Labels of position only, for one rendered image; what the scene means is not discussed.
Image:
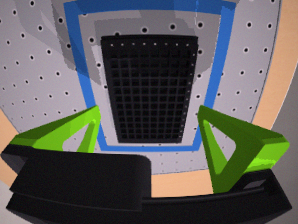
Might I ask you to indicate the blue tape outline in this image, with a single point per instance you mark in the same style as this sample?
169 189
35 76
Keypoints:
224 8

